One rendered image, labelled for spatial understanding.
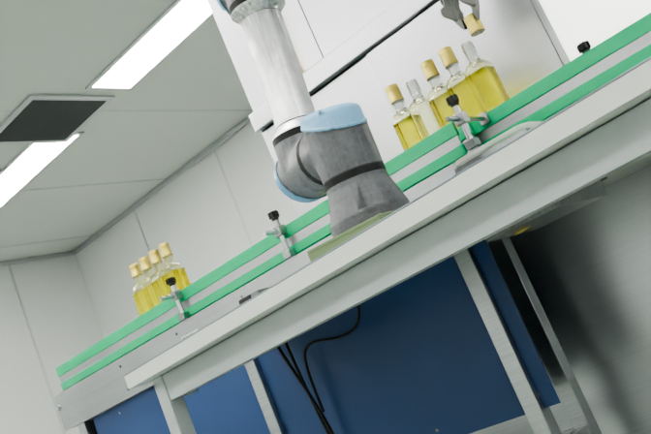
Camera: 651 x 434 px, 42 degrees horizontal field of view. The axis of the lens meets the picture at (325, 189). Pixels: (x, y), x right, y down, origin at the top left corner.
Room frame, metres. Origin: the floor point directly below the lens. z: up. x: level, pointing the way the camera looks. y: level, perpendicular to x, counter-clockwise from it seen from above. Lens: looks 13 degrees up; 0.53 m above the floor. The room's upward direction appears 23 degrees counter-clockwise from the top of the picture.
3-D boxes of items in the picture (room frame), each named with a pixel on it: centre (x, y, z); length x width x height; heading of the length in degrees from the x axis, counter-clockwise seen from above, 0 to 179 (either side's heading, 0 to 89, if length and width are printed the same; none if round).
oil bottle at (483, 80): (1.90, -0.44, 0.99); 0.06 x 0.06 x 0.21; 53
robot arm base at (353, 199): (1.50, -0.06, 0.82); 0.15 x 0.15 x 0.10
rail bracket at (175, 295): (2.41, 0.53, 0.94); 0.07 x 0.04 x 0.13; 143
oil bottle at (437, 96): (1.97, -0.35, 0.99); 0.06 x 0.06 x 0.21; 54
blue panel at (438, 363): (2.40, 0.31, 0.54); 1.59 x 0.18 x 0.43; 53
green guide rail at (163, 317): (2.35, 0.38, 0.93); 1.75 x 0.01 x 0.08; 53
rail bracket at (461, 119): (1.81, -0.34, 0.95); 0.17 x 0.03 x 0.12; 143
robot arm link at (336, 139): (1.50, -0.06, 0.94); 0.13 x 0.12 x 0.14; 29
